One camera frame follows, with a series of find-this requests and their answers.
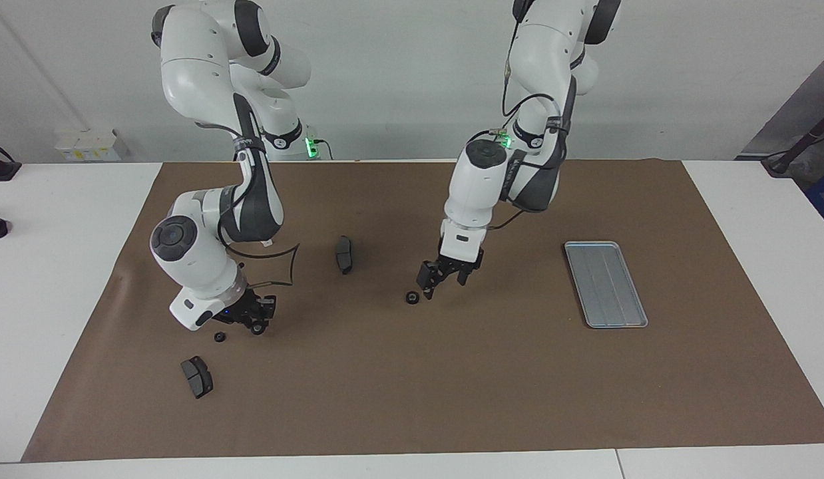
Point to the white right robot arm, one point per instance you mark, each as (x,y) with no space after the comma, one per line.
(199,259)

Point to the dark grey brake pad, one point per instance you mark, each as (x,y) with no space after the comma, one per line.
(198,378)
(343,253)

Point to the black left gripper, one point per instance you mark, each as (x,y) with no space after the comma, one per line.
(445,269)

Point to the silver metal tray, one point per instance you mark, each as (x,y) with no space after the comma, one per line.
(605,286)

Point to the black stand leg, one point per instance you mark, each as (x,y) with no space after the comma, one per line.
(781,163)

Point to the brown paper mat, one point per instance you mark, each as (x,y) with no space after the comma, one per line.
(412,372)

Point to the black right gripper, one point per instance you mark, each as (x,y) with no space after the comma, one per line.
(249,307)

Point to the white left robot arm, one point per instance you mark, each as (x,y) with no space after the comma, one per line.
(482,186)

